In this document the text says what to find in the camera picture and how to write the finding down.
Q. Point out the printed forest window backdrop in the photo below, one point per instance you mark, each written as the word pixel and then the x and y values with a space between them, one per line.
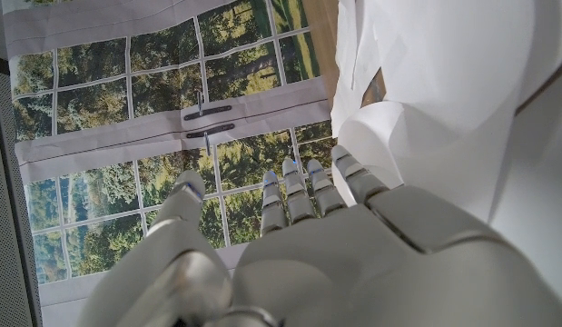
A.
pixel 103 104

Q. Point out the white receipt paper strip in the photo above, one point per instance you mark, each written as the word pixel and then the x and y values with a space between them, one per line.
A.
pixel 444 68

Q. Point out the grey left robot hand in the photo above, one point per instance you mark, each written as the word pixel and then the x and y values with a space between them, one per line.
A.
pixel 353 272

